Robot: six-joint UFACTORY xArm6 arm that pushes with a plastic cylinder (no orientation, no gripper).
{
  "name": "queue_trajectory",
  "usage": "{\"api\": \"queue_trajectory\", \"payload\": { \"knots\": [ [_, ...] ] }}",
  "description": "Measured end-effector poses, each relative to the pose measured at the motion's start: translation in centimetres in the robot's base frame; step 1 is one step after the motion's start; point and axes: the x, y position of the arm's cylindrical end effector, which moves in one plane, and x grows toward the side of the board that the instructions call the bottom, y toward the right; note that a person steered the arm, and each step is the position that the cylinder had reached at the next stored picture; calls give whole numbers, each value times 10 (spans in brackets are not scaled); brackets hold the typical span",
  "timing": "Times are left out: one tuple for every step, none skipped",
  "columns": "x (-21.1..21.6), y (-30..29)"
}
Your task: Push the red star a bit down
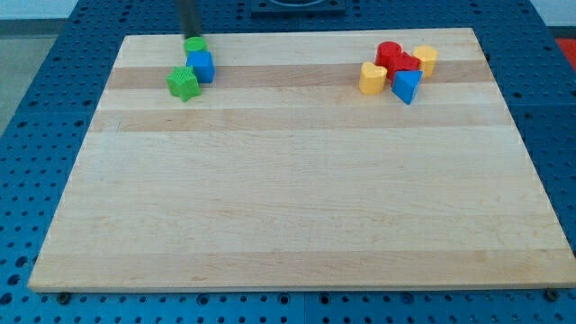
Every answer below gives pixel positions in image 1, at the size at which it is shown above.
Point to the red star block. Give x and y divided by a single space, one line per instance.
401 62

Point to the green star block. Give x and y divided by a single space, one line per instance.
182 82

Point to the light wooden board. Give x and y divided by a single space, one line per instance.
283 176

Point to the yellow heart block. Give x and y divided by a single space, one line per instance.
372 78

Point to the blue cube block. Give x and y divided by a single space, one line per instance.
202 64

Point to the blue triangle block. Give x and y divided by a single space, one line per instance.
405 85

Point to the red cylinder block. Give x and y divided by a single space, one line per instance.
385 52

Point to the green cylinder block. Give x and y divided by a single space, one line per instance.
194 44

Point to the yellow hexagon block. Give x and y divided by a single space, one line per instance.
427 56

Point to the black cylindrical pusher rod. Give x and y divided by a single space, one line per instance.
189 16

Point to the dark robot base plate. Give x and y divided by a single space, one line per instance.
260 8

